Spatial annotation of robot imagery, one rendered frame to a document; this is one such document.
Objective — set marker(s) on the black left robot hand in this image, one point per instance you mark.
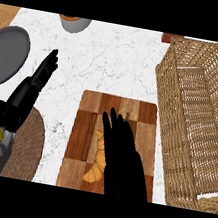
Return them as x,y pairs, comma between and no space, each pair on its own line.
23,97

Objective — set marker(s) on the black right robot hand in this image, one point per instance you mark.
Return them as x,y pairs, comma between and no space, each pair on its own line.
122,160

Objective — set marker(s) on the golden croissant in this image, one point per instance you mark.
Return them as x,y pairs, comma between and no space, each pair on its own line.
97,166

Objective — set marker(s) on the wooden patchwork cutting board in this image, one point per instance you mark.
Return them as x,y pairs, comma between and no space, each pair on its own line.
83,133

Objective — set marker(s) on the brown wicker basket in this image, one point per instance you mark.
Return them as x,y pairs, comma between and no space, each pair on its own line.
196,123

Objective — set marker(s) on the grey round plate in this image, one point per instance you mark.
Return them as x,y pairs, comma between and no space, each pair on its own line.
3,57

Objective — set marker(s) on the brown round woven placemat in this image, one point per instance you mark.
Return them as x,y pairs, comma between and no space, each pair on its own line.
26,147

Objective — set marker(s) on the grey round pot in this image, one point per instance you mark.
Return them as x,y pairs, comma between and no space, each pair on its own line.
74,23

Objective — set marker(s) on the reddish brown block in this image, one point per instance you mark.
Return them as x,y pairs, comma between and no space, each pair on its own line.
168,37

